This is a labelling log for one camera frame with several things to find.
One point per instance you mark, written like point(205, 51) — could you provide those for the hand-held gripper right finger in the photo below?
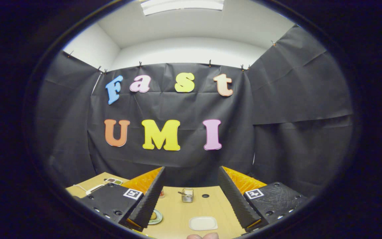
point(235, 205)

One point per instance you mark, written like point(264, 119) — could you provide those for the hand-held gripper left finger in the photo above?
point(148, 205)

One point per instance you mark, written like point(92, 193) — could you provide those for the toasted bread slice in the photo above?
point(153, 215)

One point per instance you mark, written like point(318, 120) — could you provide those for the clear plastic water bottle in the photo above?
point(161, 194)

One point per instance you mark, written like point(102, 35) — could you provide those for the light green plate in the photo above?
point(159, 219)

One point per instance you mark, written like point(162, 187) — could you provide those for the small white dish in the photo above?
point(203, 223)

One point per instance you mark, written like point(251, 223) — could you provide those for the white divided seasoning tray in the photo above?
point(113, 181)

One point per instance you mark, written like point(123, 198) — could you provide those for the white toaster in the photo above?
point(95, 189)

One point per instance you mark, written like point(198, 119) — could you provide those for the black backdrop cloth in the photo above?
point(184, 106)

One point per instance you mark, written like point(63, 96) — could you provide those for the ceiling light panel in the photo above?
point(182, 5)

